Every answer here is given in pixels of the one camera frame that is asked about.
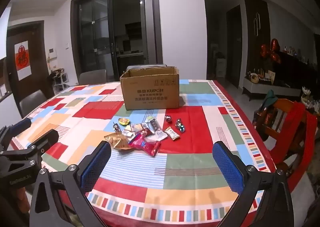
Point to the white shoe rack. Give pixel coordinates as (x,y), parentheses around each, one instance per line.
(60,78)

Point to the red white door poster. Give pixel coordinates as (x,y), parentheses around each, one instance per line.
(22,59)

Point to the green cloth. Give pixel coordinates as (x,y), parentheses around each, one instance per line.
(270,98)

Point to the brown wooden chair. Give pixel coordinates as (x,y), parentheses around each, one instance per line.
(282,117)

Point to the brown cardboard box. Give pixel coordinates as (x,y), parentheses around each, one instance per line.
(150,92)

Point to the pink snack bag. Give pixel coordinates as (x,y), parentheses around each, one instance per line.
(146,145)

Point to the colourful foil candy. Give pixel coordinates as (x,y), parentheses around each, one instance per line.
(180,125)

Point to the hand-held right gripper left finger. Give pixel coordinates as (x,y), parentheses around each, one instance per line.
(96,164)

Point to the yellow heart candy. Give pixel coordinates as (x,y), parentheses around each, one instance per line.
(124,121)

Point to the woven basket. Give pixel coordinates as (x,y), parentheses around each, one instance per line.
(253,77)

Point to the gold snack bag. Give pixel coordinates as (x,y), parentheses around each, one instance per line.
(120,143)

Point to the colourful patchwork tablecloth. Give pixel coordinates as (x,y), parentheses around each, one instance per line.
(187,174)

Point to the red foil balloons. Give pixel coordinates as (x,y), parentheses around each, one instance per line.
(271,50)

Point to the white low table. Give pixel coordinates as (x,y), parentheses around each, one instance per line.
(270,87)

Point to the small cream packet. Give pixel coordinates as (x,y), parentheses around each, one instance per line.
(136,127)

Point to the pale green snack packet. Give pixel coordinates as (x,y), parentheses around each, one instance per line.
(158,136)

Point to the sliding glass door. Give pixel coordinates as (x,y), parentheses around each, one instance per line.
(100,29)

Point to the tall dark cabinet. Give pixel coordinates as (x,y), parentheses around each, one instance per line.
(257,32)

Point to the white drawer unit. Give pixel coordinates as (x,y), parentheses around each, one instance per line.
(221,67)

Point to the black white snack packet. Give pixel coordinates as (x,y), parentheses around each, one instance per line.
(153,124)

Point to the white red snack packet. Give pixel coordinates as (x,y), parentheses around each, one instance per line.
(171,133)

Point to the small dark red packet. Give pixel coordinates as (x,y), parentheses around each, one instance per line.
(145,131)

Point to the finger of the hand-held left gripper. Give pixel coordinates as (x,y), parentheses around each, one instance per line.
(21,125)
(43,139)

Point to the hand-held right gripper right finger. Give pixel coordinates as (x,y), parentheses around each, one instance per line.
(227,167)

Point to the red cloth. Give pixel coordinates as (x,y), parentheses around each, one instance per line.
(298,139)

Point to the red round candy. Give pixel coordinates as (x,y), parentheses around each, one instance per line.
(167,118)

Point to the dark grey dining chair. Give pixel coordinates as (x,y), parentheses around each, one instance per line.
(146,66)

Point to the dark interior door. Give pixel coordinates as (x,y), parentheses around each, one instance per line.
(235,44)

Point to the white intercom panel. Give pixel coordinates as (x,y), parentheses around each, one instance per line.
(53,53)

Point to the small dark candy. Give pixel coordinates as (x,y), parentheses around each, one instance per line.
(116,127)

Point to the dark sideboard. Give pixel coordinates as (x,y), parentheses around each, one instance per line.
(297,69)

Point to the white flower ornament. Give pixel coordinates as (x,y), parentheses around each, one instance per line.
(308,98)

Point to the small white packet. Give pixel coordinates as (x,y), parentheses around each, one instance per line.
(127,133)

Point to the brown wooden door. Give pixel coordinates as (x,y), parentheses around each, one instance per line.
(37,49)

